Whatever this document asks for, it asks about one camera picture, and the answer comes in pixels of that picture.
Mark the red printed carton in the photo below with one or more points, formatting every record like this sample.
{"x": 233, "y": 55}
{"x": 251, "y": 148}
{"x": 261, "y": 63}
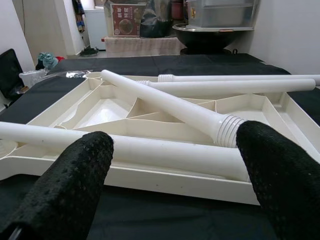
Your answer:
{"x": 125, "y": 20}

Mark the white plastic table leg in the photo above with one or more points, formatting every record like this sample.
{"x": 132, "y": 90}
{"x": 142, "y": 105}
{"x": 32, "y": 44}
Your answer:
{"x": 225, "y": 86}
{"x": 150, "y": 152}
{"x": 162, "y": 100}
{"x": 225, "y": 77}

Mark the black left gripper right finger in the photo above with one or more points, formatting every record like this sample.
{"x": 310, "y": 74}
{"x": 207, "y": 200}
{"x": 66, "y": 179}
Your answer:
{"x": 282, "y": 180}

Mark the black bag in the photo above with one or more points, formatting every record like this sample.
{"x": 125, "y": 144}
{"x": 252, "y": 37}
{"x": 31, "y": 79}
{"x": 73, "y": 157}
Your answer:
{"x": 155, "y": 22}

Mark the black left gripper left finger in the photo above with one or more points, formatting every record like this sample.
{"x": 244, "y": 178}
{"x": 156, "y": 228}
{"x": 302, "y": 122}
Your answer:
{"x": 62, "y": 187}

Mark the colourful hanging cloth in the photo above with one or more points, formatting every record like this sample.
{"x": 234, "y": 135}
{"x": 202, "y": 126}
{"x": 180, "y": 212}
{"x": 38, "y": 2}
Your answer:
{"x": 79, "y": 17}

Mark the clear plastic bag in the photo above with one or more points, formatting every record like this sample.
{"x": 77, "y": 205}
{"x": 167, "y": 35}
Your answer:
{"x": 32, "y": 77}

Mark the white cabinet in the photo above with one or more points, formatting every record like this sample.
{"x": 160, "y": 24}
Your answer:
{"x": 96, "y": 27}

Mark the red cloth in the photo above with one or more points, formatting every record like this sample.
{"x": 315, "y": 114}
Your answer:
{"x": 60, "y": 59}

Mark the black table cloth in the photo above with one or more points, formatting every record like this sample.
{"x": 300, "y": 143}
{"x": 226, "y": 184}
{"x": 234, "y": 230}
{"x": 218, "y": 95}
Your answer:
{"x": 175, "y": 65}

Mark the large black bowl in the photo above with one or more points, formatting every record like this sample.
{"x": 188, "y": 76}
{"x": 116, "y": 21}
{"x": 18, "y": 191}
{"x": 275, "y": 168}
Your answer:
{"x": 207, "y": 40}

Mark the clear plastic wrapper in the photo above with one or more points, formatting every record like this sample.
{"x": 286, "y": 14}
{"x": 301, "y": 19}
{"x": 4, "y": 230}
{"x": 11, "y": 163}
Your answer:
{"x": 75, "y": 73}

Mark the white plastic table top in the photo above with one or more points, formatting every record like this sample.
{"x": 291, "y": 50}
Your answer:
{"x": 105, "y": 110}

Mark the teal cloth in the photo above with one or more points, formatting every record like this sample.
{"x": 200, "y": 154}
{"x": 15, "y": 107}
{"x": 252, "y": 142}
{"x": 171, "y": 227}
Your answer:
{"x": 47, "y": 60}

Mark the beige woven cloth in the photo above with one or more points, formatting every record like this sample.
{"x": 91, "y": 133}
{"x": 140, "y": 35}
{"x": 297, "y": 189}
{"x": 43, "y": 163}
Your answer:
{"x": 140, "y": 46}

